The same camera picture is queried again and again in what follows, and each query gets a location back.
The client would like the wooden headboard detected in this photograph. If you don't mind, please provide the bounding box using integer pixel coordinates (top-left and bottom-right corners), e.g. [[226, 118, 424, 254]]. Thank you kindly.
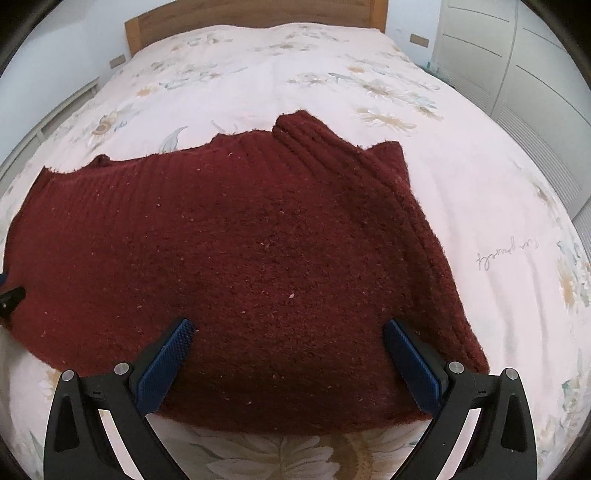
[[124, 0, 388, 55]]

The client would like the pink floral bed cover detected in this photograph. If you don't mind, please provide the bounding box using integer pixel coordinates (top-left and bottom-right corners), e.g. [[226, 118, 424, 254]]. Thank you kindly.
[[1, 24, 590, 478]]

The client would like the wall socket right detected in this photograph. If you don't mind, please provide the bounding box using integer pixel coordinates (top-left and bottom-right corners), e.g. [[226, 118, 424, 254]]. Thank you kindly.
[[409, 34, 430, 48]]

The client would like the white low cabinet left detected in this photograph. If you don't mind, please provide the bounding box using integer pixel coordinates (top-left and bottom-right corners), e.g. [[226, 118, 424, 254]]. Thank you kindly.
[[1, 78, 98, 179]]

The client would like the dark red knit sweater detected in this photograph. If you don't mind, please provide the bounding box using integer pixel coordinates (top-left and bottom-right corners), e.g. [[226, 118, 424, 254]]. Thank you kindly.
[[2, 111, 489, 435]]

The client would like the wall socket left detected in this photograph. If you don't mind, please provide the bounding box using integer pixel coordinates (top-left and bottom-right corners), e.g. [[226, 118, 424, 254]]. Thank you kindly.
[[109, 54, 126, 69]]

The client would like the wall socket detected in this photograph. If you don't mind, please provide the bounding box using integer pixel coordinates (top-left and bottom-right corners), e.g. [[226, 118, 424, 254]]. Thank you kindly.
[[109, 54, 126, 69], [409, 34, 430, 48]]

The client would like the white wardrobe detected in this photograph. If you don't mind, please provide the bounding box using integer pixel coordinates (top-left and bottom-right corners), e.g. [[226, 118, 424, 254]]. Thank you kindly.
[[434, 0, 591, 222]]

